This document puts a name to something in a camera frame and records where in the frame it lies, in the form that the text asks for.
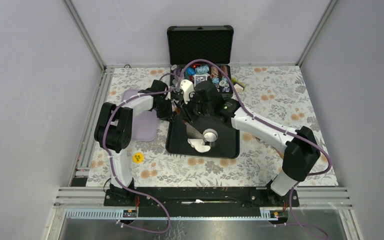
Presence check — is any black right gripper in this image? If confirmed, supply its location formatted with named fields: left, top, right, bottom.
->
left=178, top=91, right=213, bottom=124

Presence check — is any metal dough scraper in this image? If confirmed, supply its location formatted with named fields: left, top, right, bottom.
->
left=175, top=108, right=204, bottom=140

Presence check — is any round metal cutter ring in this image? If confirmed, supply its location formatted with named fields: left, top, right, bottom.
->
left=202, top=128, right=219, bottom=147

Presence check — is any white dough disc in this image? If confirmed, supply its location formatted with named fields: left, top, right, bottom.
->
left=187, top=138, right=211, bottom=153

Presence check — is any black baking tray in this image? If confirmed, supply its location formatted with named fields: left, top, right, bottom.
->
left=165, top=116, right=240, bottom=159

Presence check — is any wooden rolling pin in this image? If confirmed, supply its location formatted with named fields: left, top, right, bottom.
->
left=276, top=149, right=284, bottom=159

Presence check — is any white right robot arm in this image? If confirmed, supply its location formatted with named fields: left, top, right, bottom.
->
left=177, top=79, right=322, bottom=206

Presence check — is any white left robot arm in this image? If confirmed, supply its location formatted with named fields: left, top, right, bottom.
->
left=94, top=80, right=175, bottom=206

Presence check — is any blue playing card deck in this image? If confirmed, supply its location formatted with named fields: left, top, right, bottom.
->
left=194, top=74, right=208, bottom=86

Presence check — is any purple plastic tray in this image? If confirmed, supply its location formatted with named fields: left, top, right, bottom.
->
left=124, top=95, right=159, bottom=142

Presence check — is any yellow round token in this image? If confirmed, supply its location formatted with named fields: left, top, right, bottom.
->
left=132, top=152, right=144, bottom=164

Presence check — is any black poker chip case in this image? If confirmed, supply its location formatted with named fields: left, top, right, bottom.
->
left=166, top=25, right=234, bottom=77

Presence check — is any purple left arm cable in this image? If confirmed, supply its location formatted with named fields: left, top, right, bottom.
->
left=101, top=66, right=185, bottom=236

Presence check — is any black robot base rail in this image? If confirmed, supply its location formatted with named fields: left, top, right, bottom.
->
left=103, top=185, right=300, bottom=208

